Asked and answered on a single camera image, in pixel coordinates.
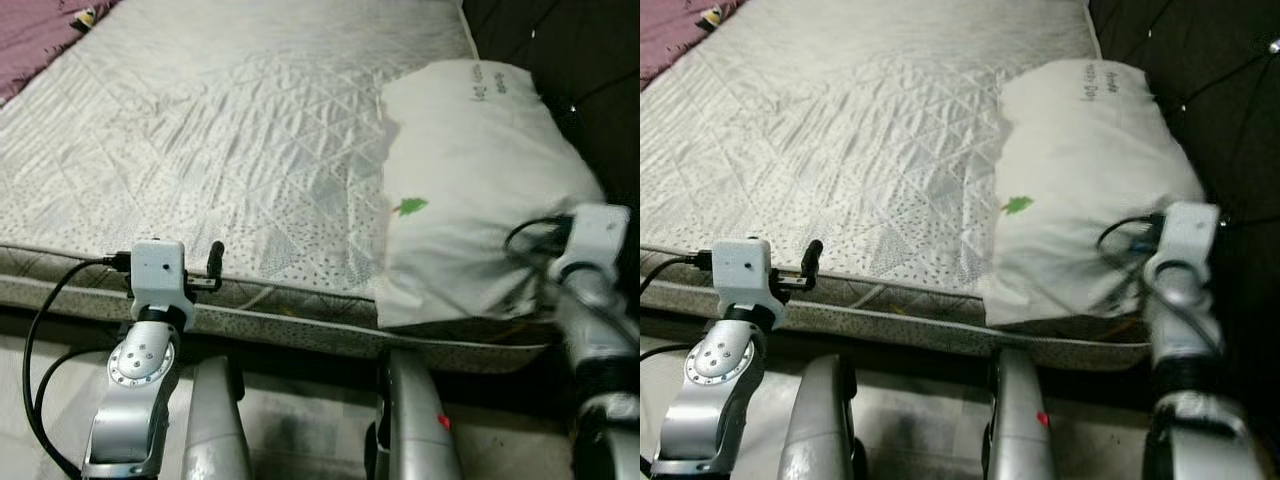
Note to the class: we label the grey left robot leg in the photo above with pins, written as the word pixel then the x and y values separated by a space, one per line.
pixel 815 430
pixel 215 430

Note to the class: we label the white quilted mattress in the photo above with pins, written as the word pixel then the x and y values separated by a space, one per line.
pixel 850 120
pixel 220 120

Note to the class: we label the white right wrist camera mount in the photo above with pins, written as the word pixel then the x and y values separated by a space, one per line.
pixel 600 235
pixel 1188 232

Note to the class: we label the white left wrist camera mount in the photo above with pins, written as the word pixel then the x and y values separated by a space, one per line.
pixel 158 270
pixel 740 268

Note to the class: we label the purple patterned blanket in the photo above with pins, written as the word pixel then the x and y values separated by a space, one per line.
pixel 665 35
pixel 30 40

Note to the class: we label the grey right robot leg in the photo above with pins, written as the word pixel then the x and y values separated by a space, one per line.
pixel 1020 420
pixel 415 420

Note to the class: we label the white pillow with green leaf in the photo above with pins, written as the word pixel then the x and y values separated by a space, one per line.
pixel 470 160
pixel 1080 150

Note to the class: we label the grey robot leg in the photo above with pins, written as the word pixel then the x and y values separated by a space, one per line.
pixel 815 430
pixel 1020 420
pixel 415 420
pixel 215 430

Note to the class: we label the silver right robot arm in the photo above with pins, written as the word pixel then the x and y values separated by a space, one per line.
pixel 1180 320
pixel 590 320

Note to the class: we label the dark bed base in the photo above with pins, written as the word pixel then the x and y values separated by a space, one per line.
pixel 900 362
pixel 290 370

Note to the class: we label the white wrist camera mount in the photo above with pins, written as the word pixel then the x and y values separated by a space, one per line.
pixel 600 235
pixel 1188 232
pixel 740 268
pixel 158 270

